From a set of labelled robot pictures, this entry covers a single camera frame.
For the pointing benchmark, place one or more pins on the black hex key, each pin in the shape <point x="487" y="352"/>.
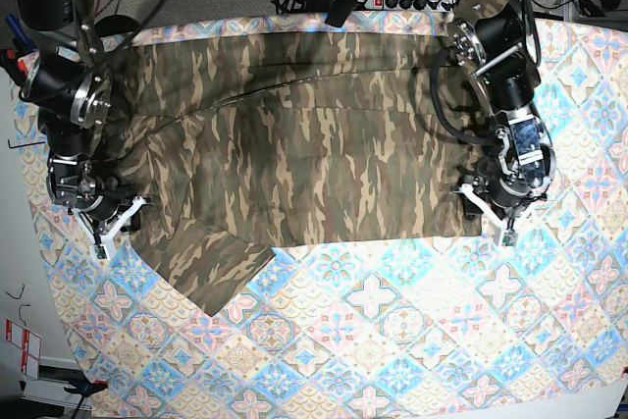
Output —
<point x="20" y="145"/>

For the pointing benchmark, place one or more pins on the camouflage T-shirt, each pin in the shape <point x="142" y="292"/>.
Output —
<point x="246" y="144"/>

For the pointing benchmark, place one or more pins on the red white label card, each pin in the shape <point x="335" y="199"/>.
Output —
<point x="20" y="349"/>

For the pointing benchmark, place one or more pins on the blue black clamp lower left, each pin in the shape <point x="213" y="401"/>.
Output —
<point x="68" y="387"/>

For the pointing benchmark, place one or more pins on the patterned tile tablecloth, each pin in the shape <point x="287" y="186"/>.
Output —
<point x="390" y="329"/>

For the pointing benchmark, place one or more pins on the black robot arm right side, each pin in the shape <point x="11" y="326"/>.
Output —
<point x="71" y="84"/>

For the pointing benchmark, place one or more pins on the black robot arm left side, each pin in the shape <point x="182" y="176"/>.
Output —
<point x="488" y="40"/>

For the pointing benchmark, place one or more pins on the black orange clamp upper left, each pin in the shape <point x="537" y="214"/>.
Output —
<point x="11" y="58"/>

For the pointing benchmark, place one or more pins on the white power strip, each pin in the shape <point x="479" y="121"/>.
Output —
<point x="433" y="6"/>

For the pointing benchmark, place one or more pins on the black white gripper left side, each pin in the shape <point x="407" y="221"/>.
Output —
<point x="501" y="202"/>

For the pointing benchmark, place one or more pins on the black white gripper right side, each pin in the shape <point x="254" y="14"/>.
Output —
<point x="105" y="213"/>

